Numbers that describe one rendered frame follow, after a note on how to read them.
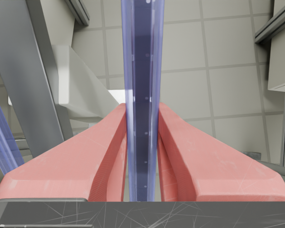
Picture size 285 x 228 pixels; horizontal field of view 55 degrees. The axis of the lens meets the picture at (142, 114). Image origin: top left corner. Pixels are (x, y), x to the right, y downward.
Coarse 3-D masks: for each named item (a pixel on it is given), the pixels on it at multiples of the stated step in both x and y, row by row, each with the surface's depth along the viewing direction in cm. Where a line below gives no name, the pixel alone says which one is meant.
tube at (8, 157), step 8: (0, 112) 18; (0, 120) 18; (0, 128) 18; (8, 128) 19; (0, 136) 19; (8, 136) 19; (0, 144) 19; (8, 144) 19; (16, 144) 20; (0, 152) 20; (8, 152) 20; (16, 152) 20; (0, 160) 20; (8, 160) 20; (16, 160) 20; (0, 168) 21; (8, 168) 21
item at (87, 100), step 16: (64, 48) 27; (64, 64) 27; (80, 64) 31; (64, 80) 26; (80, 80) 31; (96, 80) 41; (64, 96) 26; (80, 96) 31; (96, 96) 41; (112, 96) 60; (80, 112) 35; (96, 112) 40
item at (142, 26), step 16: (128, 0) 9; (144, 0) 9; (160, 0) 9; (128, 16) 9; (144, 16) 9; (160, 16) 9; (128, 32) 9; (144, 32) 9; (160, 32) 9; (128, 48) 10; (144, 48) 10; (160, 48) 10; (128, 64) 10; (144, 64) 10; (160, 64) 10; (128, 80) 10; (144, 80) 10; (160, 80) 11; (128, 96) 11; (144, 96) 11; (128, 112) 11; (144, 112) 11; (128, 128) 12; (144, 128) 12; (128, 144) 12; (144, 144) 12; (128, 160) 13; (144, 160) 13; (128, 176) 14; (144, 176) 14; (144, 192) 15
